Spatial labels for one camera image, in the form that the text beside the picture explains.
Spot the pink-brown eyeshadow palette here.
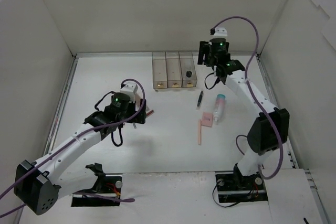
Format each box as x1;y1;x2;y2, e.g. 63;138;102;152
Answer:
145;105;154;116

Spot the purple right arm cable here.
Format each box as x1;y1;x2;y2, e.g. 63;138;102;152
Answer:
214;16;286;180

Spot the pink slim tube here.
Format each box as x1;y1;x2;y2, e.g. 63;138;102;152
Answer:
197;119;202;145

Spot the clear three-slot organizer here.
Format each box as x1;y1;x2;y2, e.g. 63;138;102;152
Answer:
152;51;197;90

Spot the black concealer stick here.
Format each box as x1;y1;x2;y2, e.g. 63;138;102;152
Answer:
196;90;204;110

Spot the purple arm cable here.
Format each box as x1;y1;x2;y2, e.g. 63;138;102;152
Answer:
214;16;286;180
0;78;146;213

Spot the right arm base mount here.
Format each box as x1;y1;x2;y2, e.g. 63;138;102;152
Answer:
213;172;268;208

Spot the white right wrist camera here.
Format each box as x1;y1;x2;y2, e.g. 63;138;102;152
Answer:
210;27;228;38

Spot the pink square compact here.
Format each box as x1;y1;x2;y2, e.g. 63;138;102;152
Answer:
201;112;213;127

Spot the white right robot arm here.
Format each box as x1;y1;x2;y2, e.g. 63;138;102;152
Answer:
197;38;290;188

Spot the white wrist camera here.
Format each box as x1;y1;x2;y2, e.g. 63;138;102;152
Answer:
210;27;228;38
120;81;138;103

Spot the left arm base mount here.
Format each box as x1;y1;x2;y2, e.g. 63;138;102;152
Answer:
71;163;122;207

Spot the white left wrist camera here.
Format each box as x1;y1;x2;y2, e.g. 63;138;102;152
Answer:
120;81;138;103

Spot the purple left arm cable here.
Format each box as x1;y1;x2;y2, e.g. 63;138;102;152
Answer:
0;78;146;213

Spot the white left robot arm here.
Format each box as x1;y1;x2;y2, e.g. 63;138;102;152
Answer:
14;82;146;215

